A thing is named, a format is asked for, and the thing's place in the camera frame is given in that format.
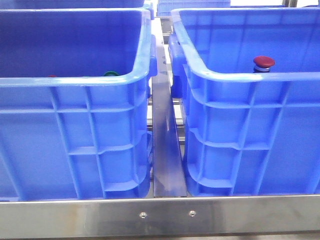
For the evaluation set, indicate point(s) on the blue plastic crate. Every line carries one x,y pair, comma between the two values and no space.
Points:
246,133
80,135

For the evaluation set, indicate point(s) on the right frame screw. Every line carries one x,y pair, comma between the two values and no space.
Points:
192,213

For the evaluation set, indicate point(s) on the red mushroom push button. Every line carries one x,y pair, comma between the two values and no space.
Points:
263,64

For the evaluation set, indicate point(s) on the left frame screw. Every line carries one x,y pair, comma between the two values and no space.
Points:
143,215

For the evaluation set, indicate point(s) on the blue plastic crate right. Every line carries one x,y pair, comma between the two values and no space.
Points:
246,133

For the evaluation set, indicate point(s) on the blue plastic crate left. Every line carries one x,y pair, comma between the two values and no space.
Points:
80,135

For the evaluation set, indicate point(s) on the frame screw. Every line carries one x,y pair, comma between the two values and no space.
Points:
143,215
192,213

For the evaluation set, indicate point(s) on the metal rack frame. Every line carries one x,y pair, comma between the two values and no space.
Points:
165,216

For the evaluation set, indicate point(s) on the metal divider rail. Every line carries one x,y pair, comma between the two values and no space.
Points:
168,175

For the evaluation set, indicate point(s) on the green push button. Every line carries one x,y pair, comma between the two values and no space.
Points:
111,73

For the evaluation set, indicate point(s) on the blue background crate low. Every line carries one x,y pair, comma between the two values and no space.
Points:
164,7

